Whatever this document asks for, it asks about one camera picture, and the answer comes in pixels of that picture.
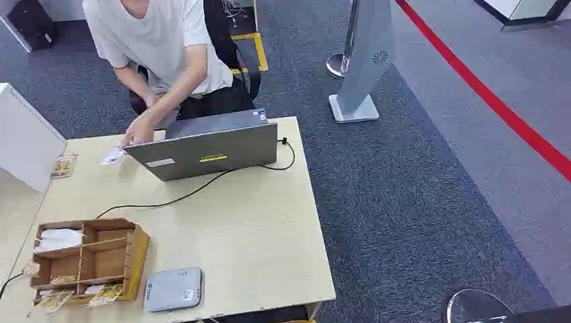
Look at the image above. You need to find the person's left hand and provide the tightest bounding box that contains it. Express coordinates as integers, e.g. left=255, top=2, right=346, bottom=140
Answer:
left=119, top=113, right=156, bottom=149

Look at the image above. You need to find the wooden card box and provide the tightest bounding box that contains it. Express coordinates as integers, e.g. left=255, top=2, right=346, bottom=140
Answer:
left=29, top=217, right=150, bottom=306

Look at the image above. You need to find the person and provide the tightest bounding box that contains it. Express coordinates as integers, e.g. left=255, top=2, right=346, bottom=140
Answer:
left=82, top=0, right=256, bottom=149

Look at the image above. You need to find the grey laptop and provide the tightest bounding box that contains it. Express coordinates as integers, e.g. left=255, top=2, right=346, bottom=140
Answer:
left=123, top=108, right=279, bottom=182

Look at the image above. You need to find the black office chair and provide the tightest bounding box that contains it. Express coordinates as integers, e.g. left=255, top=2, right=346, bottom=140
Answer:
left=128, top=0, right=263, bottom=118

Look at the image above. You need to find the white cabinet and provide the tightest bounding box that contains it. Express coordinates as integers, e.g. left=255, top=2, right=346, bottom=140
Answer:
left=0, top=82, right=68, bottom=194

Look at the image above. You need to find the chair wheel base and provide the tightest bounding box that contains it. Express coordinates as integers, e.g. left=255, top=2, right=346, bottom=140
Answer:
left=220, top=0, right=249, bottom=28

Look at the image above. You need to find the white card stack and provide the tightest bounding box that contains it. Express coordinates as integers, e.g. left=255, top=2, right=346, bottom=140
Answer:
left=32, top=228, right=86, bottom=254

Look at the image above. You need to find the black bag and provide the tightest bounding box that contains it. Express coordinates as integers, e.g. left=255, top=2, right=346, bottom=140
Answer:
left=6, top=0, right=57, bottom=51

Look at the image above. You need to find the grey card reader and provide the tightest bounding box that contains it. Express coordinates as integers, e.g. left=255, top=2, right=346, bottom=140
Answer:
left=143, top=266, right=204, bottom=314

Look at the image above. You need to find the grey kiosk stand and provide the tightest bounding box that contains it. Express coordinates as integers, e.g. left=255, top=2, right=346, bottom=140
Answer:
left=328, top=0, right=396, bottom=124

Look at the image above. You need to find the white black-edged platform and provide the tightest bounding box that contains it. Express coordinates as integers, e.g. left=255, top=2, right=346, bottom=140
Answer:
left=471, top=0, right=571, bottom=32

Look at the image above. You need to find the chrome round base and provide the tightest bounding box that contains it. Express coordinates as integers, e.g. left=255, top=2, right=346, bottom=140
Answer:
left=445, top=289, right=514, bottom=323

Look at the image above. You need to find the black laptop cable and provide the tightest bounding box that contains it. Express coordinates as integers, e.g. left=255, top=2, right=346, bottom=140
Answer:
left=94, top=137, right=297, bottom=220

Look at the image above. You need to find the chrome stanchion post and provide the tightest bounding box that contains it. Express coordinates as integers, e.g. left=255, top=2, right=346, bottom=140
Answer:
left=325, top=0, right=360, bottom=81

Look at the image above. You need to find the thin black cable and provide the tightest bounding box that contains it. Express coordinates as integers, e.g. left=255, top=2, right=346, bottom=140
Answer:
left=0, top=272, right=24, bottom=301

